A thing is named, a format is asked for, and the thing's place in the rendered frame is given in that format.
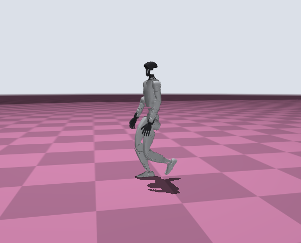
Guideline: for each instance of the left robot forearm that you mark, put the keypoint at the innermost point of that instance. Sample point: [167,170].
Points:
[154,111]

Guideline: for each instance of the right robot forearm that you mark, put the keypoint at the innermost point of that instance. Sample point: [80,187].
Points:
[140,109]

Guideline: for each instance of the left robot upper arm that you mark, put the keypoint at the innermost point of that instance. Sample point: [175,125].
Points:
[157,92]

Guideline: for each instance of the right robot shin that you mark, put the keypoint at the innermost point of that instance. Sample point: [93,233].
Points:
[143,160]

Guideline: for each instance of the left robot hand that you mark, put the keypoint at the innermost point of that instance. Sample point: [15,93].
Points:
[147,127]

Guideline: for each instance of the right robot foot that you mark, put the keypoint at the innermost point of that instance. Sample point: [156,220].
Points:
[145,174]

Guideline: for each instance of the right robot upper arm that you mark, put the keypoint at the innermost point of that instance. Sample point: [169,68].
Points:
[143,98]

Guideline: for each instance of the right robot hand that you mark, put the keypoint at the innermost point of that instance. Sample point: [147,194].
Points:
[133,121]

